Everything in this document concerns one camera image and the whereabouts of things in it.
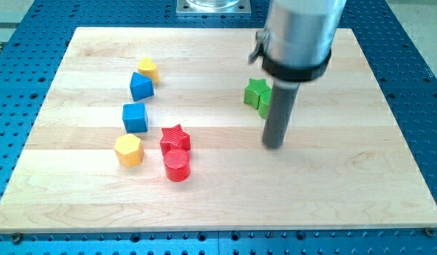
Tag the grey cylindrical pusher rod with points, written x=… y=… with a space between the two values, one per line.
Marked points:
x=281 y=104

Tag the wooden board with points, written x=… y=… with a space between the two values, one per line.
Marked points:
x=344 y=163

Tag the green cylinder block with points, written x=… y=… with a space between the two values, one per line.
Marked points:
x=264 y=101

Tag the green star block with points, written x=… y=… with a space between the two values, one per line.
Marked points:
x=253 y=91

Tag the red star block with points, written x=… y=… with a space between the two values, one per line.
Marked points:
x=174 y=138

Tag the red cylinder block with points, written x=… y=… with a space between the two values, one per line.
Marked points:
x=177 y=165

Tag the yellow heart block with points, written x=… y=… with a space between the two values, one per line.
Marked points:
x=149 y=69

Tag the blue triangular block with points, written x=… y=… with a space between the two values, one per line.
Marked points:
x=141 y=87

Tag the blue cube block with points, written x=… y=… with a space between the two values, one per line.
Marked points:
x=135 y=118

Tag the yellow hexagon block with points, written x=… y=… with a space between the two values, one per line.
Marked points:
x=129 y=150

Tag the blue perforated table plate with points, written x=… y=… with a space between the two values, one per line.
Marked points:
x=30 y=59

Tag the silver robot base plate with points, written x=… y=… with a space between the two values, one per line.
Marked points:
x=193 y=7

